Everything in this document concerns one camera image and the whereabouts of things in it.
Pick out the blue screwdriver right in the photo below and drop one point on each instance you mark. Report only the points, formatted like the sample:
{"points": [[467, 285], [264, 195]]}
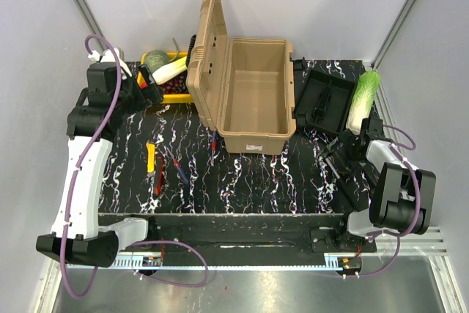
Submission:
{"points": [[213, 147]]}

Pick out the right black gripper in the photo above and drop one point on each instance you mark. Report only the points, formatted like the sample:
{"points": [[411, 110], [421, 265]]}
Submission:
{"points": [[346, 138]]}

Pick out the black tool box tray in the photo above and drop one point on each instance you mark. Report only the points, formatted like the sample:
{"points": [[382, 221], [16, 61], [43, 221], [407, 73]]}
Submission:
{"points": [[323, 102]]}

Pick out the purple grape bunch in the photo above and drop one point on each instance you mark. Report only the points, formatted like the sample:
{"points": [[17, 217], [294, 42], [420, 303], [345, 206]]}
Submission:
{"points": [[176, 85]]}

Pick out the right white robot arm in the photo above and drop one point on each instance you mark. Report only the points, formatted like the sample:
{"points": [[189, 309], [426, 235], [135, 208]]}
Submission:
{"points": [[402, 193]]}

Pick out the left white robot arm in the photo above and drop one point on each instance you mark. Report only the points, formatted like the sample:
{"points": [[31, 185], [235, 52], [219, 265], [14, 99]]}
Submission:
{"points": [[112, 93]]}

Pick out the red black utility knife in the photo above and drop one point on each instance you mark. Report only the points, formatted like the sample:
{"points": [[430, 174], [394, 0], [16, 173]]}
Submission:
{"points": [[159, 168]]}

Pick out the yellow utility knife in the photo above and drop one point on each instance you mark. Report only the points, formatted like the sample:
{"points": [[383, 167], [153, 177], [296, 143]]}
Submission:
{"points": [[150, 158]]}

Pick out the green napa cabbage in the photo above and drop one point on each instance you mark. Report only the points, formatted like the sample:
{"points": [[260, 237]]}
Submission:
{"points": [[362, 100]]}

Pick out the blue screwdriver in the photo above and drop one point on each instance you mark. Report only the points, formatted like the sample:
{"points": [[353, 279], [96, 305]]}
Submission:
{"points": [[213, 147], [179, 169]]}

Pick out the green netted melon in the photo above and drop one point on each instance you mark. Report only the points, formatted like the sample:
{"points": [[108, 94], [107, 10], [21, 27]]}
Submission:
{"points": [[155, 59]]}

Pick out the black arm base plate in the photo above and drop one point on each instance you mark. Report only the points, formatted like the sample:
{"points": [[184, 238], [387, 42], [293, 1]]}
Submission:
{"points": [[253, 229]]}

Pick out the blue screwdriver left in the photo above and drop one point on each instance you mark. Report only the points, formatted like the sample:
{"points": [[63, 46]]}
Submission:
{"points": [[179, 169]]}

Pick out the steel claw hammer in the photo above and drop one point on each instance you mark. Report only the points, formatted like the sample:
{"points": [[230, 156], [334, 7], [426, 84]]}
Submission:
{"points": [[325, 158]]}

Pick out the aluminium frame rail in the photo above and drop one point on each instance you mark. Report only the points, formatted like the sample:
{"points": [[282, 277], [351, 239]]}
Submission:
{"points": [[276, 257]]}

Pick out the tan plastic tool box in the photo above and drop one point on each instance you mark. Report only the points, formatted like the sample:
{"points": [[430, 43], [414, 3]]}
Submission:
{"points": [[243, 88]]}

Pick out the yellow plastic fruit tray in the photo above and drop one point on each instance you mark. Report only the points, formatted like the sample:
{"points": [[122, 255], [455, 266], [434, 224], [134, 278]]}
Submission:
{"points": [[181, 98]]}

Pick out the green white leek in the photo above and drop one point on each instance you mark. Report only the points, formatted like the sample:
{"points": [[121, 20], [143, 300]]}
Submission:
{"points": [[170, 71]]}

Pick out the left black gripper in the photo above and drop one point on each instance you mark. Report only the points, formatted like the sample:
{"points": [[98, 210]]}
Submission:
{"points": [[151, 95]]}

